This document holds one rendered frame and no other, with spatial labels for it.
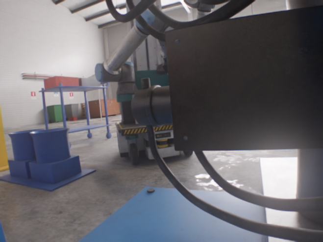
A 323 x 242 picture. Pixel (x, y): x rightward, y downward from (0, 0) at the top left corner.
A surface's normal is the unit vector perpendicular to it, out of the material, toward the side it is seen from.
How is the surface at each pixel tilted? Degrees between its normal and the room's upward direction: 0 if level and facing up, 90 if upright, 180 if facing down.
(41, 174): 90
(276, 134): 90
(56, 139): 90
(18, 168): 90
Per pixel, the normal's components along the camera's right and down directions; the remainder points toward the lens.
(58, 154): 0.66, 0.00
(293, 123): -0.37, 0.11
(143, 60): 0.27, 0.05
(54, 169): 0.92, -0.05
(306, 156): -0.99, 0.10
